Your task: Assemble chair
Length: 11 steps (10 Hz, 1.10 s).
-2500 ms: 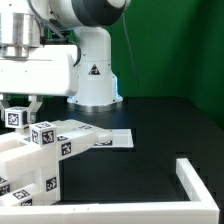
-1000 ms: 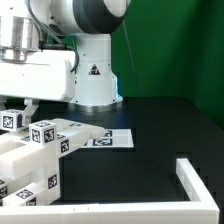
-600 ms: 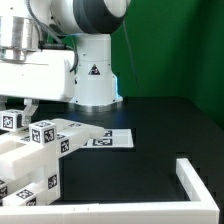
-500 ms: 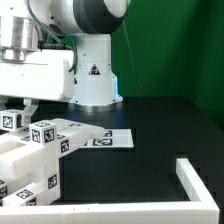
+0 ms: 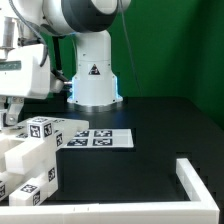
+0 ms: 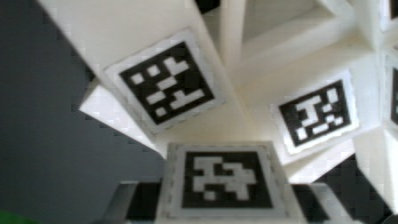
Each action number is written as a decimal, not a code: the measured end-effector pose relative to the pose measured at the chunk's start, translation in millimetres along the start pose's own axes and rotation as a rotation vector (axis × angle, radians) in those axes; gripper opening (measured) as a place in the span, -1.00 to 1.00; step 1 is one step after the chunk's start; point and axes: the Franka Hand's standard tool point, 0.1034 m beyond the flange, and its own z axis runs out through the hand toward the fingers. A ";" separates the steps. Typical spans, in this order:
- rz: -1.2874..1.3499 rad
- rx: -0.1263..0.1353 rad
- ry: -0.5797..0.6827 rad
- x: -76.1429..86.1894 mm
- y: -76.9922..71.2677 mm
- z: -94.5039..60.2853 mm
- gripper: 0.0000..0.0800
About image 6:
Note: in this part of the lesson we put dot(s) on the white chair back frame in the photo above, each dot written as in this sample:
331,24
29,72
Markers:
242,70

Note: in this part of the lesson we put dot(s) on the white tagged cube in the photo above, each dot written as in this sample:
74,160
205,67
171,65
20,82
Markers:
225,186

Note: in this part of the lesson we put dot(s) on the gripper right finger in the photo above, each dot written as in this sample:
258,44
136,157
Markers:
321,205

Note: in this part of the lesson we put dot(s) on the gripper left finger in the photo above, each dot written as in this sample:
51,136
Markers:
132,206

